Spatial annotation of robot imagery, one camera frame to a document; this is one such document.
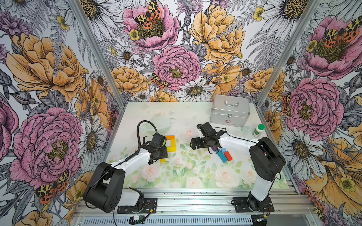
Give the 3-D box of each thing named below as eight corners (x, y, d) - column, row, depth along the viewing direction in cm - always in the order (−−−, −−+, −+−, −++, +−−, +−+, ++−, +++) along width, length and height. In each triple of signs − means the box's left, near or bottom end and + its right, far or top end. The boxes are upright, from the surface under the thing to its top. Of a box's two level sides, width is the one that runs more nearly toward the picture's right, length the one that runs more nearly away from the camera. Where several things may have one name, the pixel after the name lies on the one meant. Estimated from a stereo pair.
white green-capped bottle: (252, 138, 104) (258, 129, 96) (250, 132, 107) (256, 124, 99) (260, 138, 104) (266, 129, 96) (257, 132, 107) (263, 124, 99)
